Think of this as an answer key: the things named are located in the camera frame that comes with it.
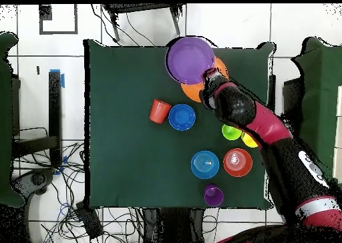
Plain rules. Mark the black power strip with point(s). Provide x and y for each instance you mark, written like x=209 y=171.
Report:
x=89 y=221

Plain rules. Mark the black chair base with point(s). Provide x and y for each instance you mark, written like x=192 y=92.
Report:
x=34 y=179

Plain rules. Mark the blue tape strip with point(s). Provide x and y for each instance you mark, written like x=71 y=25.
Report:
x=63 y=81

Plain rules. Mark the large yellow plastic bowl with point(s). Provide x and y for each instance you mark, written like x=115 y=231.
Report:
x=192 y=92

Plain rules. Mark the red plastic cup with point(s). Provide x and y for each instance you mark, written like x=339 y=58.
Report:
x=159 y=111

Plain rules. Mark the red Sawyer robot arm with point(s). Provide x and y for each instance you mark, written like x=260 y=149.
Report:
x=280 y=147

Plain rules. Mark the white boxes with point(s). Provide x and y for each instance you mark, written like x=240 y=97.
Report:
x=338 y=120

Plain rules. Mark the yellow plastic cup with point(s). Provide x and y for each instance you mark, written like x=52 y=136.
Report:
x=248 y=141

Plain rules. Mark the purple plastic cup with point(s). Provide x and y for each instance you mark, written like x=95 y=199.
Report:
x=213 y=196

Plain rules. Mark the black square floor frame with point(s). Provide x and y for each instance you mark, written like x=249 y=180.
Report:
x=45 y=12

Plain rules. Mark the light blue plastic bowl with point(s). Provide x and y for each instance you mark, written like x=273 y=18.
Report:
x=205 y=164

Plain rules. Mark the dark green tablecloth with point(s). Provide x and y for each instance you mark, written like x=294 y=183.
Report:
x=120 y=160

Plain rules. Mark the green cloth side table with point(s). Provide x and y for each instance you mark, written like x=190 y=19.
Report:
x=320 y=93
x=5 y=120

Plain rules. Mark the purple plastic bowl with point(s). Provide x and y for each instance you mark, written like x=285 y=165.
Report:
x=189 y=60

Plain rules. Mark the green plastic cup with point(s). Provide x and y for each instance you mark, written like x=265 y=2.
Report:
x=230 y=133

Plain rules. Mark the black table frame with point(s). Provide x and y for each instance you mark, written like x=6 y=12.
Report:
x=272 y=93
x=55 y=114

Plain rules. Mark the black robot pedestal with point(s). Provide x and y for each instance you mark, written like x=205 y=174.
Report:
x=171 y=227

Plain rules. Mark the dark blue plastic bowl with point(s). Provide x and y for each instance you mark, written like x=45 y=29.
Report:
x=182 y=117

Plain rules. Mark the black metal stool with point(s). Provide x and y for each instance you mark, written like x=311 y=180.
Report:
x=139 y=8

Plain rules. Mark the orange-red plastic bowl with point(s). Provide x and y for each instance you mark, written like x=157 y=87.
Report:
x=237 y=162

